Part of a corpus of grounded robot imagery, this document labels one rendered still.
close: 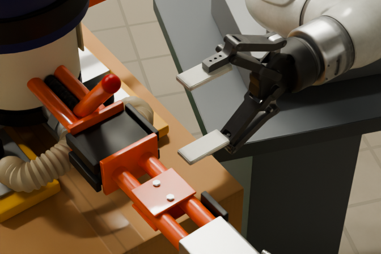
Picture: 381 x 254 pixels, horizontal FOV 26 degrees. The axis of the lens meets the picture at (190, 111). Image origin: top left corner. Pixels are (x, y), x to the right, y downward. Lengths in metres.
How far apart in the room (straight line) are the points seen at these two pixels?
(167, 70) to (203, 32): 1.07
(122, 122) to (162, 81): 1.72
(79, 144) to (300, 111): 0.66
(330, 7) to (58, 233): 0.51
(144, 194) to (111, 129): 0.12
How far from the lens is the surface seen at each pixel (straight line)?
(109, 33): 3.00
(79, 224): 1.16
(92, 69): 1.30
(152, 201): 0.98
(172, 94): 2.73
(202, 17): 1.81
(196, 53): 1.71
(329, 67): 1.18
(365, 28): 1.21
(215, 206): 0.97
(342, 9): 1.22
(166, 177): 1.00
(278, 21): 1.32
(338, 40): 1.18
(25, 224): 1.17
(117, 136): 1.05
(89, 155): 1.02
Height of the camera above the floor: 1.84
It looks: 43 degrees down
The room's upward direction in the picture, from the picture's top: straight up
